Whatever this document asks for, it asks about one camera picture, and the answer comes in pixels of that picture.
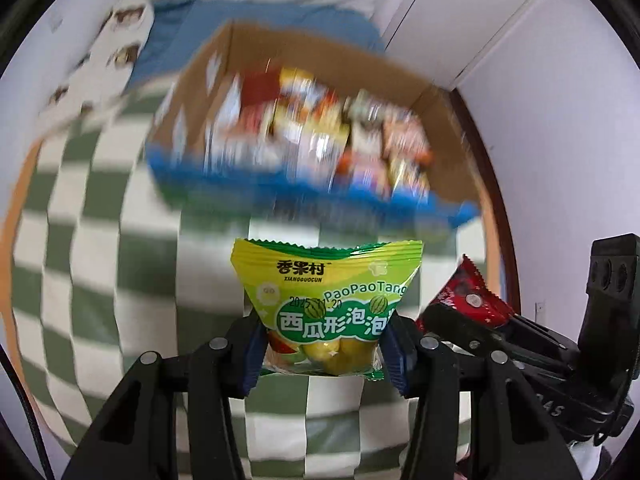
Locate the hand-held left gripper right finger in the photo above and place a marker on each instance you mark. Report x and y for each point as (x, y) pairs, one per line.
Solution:
(398, 355)

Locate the pile of snack packets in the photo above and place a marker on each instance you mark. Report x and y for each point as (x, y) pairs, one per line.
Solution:
(320, 125)

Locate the green white checkered cloth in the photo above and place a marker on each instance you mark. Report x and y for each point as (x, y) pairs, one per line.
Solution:
(100, 285)

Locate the green bubble gum bag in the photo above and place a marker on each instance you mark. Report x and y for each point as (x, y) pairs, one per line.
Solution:
(325, 300)

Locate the cardboard box with blue print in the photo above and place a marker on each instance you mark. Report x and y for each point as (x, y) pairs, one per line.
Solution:
(195, 110)

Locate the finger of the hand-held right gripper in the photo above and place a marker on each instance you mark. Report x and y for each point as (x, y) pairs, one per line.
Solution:
(475, 330)
(540, 335)

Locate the white cabinet door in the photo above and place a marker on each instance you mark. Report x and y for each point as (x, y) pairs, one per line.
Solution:
(480, 10)

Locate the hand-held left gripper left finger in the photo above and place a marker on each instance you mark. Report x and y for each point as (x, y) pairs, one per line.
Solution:
(252, 355)

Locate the blue cloth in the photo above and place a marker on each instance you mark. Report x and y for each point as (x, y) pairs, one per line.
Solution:
(175, 25)

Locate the white printed pillow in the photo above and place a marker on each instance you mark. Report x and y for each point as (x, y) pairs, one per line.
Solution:
(110, 40)

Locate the red black snack packet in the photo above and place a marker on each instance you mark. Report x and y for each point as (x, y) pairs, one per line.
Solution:
(472, 285)

